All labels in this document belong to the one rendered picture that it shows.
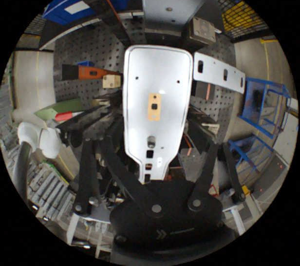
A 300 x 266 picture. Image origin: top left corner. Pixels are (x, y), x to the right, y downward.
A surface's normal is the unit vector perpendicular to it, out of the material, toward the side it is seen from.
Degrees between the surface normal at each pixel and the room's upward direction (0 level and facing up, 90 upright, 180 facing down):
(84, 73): 90
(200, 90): 0
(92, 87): 0
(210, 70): 0
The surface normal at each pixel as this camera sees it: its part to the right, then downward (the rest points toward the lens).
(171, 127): -0.01, 0.36
